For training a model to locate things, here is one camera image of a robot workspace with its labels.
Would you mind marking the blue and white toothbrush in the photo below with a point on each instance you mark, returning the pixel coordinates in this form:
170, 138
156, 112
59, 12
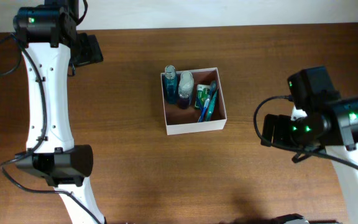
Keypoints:
213, 86

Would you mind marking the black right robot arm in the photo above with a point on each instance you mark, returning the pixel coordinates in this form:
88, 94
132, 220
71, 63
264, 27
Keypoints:
322, 124

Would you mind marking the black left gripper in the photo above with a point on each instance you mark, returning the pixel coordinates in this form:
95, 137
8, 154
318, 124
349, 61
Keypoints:
91, 51

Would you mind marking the blue disposable razor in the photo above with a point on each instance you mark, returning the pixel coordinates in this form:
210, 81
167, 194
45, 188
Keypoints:
200, 104

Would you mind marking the white cardboard box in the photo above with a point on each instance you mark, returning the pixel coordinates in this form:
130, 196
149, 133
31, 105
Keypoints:
180, 121

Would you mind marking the blue mouthwash bottle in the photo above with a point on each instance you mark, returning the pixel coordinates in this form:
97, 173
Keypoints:
170, 81

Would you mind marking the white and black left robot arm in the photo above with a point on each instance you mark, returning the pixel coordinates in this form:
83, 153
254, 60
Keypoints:
51, 46

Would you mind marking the clear purple soap bottle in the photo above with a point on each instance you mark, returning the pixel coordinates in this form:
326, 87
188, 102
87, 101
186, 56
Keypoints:
185, 90

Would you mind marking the green toothpaste tube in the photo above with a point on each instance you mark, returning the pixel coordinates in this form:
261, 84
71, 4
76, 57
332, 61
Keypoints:
210, 109

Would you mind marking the green soap bar box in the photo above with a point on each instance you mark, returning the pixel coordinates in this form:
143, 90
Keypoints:
202, 91

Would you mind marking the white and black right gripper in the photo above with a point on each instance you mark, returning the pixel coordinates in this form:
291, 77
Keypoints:
278, 135

